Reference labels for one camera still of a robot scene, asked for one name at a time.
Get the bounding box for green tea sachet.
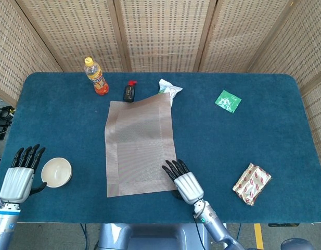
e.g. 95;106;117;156
214;90;242;114

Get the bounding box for blue carpet table cover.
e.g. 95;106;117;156
0;72;321;225

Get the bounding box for orange drink bottle yellow cap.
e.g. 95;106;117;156
84;57;110;96

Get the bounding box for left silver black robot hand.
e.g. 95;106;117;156
0;143;48;204

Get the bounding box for small black bottle red cap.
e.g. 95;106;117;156
122;80;138;103

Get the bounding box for gold red snack packet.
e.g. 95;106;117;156
232;162;272;206

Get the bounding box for woven bamboo folding screen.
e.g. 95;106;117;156
0;0;321;183

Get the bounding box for blue-grey robot torso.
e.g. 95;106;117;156
94;223;210;250

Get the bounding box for black equipment with cables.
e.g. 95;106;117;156
0;105;15;140

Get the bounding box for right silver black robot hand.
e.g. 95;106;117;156
161;158;204;205

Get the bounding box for cream ceramic bowl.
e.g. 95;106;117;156
41;157;73;189

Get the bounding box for blue cable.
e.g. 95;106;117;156
80;223;98;250
234;223;243;242

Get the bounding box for white snack bag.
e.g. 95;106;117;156
157;78;183;107

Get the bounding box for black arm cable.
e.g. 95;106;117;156
192;202;204;250

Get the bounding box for grey woven placemat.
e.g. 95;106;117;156
105;92;178;198

